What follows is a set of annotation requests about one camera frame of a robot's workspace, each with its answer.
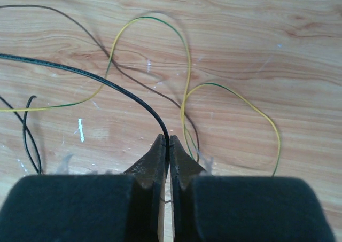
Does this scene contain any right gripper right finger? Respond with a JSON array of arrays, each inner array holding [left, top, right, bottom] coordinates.
[[169, 136, 335, 241]]

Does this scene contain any black wire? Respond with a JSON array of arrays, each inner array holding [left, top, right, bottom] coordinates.
[[0, 53, 170, 146], [0, 95, 43, 175]]

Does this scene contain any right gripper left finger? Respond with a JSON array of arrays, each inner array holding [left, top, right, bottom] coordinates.
[[1, 135, 168, 241]]

